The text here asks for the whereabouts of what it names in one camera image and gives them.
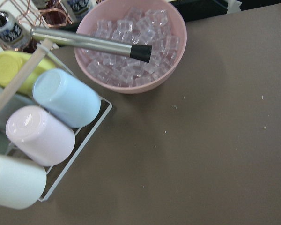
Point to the white cup rack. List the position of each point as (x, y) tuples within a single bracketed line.
[(82, 136)]

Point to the steel tongs black tip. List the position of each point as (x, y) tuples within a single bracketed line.
[(60, 37)]

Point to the light blue cup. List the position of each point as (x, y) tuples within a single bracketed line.
[(66, 97)]

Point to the clear ice cubes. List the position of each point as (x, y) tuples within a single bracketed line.
[(154, 49)]

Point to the pink bowl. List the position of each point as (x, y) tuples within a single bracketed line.
[(116, 9)]

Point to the lilac cup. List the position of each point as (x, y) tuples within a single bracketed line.
[(40, 136)]

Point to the pale mint cup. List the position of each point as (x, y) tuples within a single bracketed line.
[(22, 182)]

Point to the yellow cup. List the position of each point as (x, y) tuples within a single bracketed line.
[(10, 64)]

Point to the grey cup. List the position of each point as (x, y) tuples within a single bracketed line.
[(17, 101)]

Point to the blue white patterned bottle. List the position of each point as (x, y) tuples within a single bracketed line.
[(13, 36)]

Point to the wooden rack handle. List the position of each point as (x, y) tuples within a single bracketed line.
[(41, 51)]

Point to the copper wire holder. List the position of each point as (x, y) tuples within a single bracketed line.
[(50, 12)]

